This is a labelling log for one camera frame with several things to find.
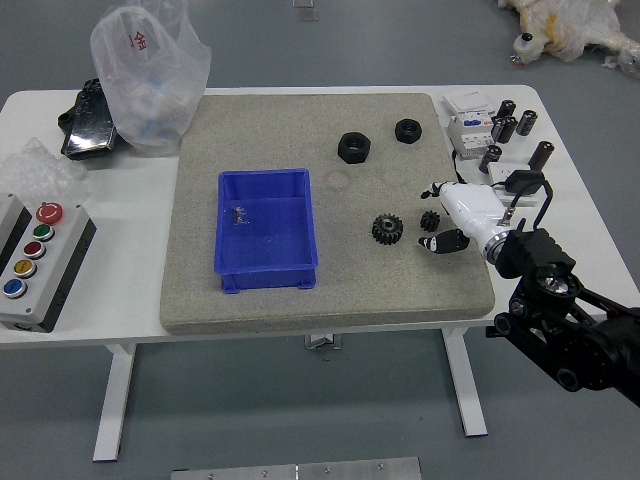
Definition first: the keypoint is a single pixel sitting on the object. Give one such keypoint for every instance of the grey push-button control box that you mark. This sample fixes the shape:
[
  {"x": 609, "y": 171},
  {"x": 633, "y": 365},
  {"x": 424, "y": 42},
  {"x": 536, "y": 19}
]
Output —
[{"x": 55, "y": 270}]

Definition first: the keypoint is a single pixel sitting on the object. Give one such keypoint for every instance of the flat white switch box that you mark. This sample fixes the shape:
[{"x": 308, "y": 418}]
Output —
[{"x": 465, "y": 101}]

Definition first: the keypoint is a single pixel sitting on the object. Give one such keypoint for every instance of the clear bubble wrap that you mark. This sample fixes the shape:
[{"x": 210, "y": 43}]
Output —
[{"x": 35, "y": 167}]

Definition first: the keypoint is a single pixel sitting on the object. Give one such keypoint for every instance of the grey metal floor plate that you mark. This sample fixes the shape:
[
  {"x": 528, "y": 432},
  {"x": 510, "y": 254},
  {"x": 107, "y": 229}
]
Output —
[{"x": 300, "y": 470}]

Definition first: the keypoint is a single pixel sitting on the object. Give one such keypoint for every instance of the white circuit breaker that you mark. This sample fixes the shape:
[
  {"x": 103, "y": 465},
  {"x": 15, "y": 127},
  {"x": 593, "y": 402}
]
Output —
[{"x": 465, "y": 135}]

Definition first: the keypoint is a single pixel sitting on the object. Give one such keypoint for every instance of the small black gear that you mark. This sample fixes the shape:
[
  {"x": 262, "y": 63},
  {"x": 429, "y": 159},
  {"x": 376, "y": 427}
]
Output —
[{"x": 430, "y": 220}]

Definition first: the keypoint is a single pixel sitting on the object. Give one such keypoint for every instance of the white power socket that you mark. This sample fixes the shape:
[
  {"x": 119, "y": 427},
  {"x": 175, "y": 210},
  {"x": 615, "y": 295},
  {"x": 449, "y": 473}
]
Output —
[{"x": 500, "y": 172}]

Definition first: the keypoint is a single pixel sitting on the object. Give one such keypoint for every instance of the big black gear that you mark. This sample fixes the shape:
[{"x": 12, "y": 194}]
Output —
[{"x": 387, "y": 230}]

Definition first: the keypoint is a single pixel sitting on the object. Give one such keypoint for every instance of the grey-brown foam mat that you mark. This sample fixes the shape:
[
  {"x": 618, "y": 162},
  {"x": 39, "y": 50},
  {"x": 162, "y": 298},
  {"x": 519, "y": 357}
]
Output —
[{"x": 280, "y": 310}]

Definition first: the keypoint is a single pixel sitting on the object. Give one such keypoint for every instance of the small metal floor fixture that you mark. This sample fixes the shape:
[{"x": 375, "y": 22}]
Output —
[{"x": 305, "y": 11}]

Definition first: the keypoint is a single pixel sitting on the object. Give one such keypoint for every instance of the black cylindrical capacitor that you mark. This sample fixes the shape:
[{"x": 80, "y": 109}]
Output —
[
  {"x": 490, "y": 159},
  {"x": 507, "y": 109},
  {"x": 542, "y": 155},
  {"x": 527, "y": 123},
  {"x": 511, "y": 129},
  {"x": 498, "y": 130}
]

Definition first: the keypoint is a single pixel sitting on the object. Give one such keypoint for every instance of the metal bracket under table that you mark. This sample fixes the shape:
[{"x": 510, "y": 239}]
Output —
[{"x": 322, "y": 341}]

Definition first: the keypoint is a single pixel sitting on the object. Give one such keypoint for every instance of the big black hex nut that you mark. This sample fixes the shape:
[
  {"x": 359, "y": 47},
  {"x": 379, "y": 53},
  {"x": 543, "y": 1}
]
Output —
[{"x": 345, "y": 152}]

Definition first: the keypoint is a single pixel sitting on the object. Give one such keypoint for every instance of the blue plastic box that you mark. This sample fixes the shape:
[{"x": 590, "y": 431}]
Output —
[{"x": 270, "y": 235}]

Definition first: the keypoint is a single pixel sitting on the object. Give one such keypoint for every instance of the black plug adapter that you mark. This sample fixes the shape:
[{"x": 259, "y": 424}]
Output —
[{"x": 522, "y": 179}]

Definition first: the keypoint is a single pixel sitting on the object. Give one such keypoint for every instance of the translucent plastic bag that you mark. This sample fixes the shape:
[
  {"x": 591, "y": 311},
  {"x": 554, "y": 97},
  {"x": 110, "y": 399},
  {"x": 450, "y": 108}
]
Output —
[{"x": 150, "y": 90}]

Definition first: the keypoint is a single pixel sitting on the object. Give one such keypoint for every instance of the black plastic packet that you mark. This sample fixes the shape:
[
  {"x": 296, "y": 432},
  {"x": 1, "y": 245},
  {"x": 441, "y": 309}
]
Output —
[{"x": 85, "y": 125}]

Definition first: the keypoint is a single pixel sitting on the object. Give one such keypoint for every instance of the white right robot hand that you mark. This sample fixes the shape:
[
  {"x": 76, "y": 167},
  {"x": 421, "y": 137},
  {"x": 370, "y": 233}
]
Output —
[{"x": 472, "y": 207}]

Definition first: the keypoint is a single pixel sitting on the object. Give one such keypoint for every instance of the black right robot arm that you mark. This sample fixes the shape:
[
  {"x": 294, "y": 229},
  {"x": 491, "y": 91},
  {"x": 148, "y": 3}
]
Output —
[{"x": 565, "y": 325}]

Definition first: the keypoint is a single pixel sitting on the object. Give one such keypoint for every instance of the small black hex nut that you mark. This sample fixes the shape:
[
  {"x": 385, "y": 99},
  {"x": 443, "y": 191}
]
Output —
[{"x": 401, "y": 134}]

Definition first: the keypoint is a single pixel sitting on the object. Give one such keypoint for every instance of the plush toy in plastic wrap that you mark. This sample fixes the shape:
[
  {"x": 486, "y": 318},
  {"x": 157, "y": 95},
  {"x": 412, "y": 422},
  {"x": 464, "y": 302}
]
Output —
[{"x": 565, "y": 25}]

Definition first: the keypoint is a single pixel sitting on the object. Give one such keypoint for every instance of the white table leg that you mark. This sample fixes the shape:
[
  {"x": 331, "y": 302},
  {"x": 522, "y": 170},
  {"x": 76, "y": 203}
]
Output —
[
  {"x": 467, "y": 390},
  {"x": 114, "y": 400}
]

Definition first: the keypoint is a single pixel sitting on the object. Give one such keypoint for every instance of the small metal clip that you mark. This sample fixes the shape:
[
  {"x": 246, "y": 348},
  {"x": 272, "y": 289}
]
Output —
[{"x": 240, "y": 215}]

